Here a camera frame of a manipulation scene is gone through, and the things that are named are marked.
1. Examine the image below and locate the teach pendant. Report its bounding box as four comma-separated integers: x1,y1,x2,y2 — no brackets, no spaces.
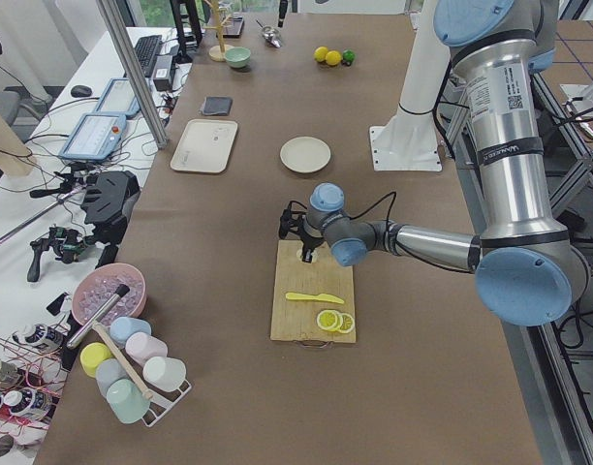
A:
58,112,127,162
94,77,140,118

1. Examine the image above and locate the lemon slice back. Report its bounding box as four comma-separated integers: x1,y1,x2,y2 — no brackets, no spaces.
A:
337,313,356,334

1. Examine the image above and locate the grey folded cloth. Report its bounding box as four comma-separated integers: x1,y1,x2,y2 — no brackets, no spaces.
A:
200,96,233,116

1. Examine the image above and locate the metal scoop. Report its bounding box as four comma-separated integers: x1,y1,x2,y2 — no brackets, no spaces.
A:
256,19,284,48

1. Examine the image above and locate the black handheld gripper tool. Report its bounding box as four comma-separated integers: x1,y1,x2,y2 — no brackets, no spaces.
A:
26,226,89,283

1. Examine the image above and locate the bamboo cutting board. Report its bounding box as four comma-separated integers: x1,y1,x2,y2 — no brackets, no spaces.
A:
269,239,358,345

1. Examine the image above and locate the pink bowl of ice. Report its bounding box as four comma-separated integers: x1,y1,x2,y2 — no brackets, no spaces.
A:
72,263,146,326

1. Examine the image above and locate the pink cup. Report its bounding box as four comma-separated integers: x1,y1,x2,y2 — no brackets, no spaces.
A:
125,331,168,366

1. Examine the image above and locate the far teach pendant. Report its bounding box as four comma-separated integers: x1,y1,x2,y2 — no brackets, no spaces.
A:
94,77,140,118

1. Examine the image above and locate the mint green cup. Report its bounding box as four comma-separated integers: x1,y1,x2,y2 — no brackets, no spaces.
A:
106,379,150,424

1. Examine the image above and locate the white camera pole base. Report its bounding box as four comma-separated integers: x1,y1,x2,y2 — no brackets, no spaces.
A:
368,0,453,172

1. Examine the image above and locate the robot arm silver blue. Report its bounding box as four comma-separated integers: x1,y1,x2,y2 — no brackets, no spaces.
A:
278,1,590,326

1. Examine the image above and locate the metal black muddler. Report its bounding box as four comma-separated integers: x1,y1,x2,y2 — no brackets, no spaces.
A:
66,284,130,350

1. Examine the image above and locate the mint green bowl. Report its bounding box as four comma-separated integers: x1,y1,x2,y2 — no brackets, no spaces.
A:
224,46,251,69

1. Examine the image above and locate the lemon slice front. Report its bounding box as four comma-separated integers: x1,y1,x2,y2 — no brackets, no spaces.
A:
316,309,343,332

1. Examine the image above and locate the grey cup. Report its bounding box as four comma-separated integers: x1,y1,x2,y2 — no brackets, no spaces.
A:
95,358,128,398

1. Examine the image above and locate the black keyboard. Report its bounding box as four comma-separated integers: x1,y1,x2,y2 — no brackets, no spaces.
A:
134,35,162,78

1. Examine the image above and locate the near teach pendant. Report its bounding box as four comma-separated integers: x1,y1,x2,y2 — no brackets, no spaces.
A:
58,112,127,162

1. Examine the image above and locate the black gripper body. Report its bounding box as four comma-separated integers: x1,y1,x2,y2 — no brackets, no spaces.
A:
278,201,325,252

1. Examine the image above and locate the wooden cup tree stand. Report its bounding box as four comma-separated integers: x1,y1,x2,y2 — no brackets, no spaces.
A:
204,0,233,62

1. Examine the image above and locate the green lime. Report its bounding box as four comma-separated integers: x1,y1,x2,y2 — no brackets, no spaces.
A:
342,49,356,66

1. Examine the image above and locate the aluminium frame post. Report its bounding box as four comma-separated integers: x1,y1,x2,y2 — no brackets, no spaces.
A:
96,0,168,149

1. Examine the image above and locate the lemon slice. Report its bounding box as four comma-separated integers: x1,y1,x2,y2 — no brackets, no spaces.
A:
316,309,343,332
337,313,356,334

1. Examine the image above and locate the yellow lemon right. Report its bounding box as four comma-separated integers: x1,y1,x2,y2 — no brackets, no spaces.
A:
325,50,343,67

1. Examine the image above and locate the white cup rack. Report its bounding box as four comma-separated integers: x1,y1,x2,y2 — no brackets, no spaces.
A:
141,380,194,427

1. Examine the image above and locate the yellow lemon left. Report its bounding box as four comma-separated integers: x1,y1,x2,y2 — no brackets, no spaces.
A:
313,46,328,63

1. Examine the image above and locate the cream rabbit tray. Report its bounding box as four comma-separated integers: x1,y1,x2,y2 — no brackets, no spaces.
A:
170,119,238,174

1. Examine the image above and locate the black computer mouse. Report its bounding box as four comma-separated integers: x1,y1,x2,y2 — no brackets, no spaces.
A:
70,85,93,98

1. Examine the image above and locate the cream round plate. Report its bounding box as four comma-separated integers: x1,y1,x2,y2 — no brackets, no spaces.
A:
280,136,331,173

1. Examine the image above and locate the yellow cup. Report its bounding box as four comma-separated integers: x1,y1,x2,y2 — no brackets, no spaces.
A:
80,342,113,378

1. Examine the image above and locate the blue cup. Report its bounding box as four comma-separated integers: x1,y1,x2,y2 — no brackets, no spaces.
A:
109,317,152,349

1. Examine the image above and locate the white cup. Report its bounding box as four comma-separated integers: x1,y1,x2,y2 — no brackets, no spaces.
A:
142,356,186,392

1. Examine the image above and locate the yellow plastic knife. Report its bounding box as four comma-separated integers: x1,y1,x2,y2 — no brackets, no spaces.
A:
285,292,345,304

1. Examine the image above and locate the yellow lemon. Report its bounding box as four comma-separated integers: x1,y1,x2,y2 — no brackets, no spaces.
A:
313,46,328,63
325,50,343,67

